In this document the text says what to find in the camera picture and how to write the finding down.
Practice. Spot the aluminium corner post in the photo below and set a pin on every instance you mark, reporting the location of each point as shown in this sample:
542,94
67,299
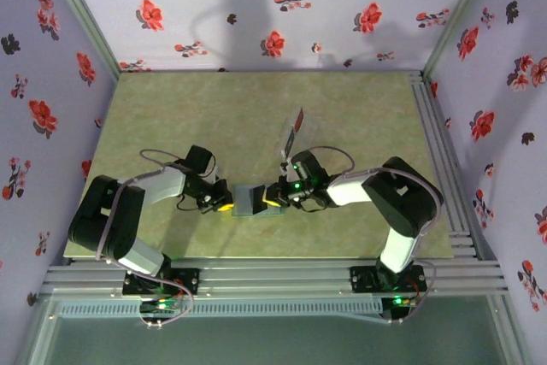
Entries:
457,19
84,19

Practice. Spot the small green-lit circuit board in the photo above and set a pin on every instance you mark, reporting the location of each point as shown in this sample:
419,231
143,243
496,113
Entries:
162,306
399,302

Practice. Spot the aluminium front frame rail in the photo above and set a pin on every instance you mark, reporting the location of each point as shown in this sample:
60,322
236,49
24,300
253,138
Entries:
278,275

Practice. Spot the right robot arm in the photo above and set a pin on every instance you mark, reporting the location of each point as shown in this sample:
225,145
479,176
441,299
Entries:
401,198

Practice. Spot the green card holder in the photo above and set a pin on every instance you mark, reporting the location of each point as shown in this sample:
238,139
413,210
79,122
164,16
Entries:
242,200

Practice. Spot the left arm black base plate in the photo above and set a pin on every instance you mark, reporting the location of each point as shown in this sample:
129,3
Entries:
188,281

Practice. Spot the aluminium lower frame bar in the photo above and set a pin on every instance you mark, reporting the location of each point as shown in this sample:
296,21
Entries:
508,331
38,331

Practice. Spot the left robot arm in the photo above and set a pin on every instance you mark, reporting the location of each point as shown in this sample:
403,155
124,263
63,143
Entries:
107,219

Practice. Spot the aluminium side frame rail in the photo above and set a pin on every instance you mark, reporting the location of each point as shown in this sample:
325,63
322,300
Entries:
428,108

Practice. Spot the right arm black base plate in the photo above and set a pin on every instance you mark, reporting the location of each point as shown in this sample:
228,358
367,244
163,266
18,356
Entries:
363,279

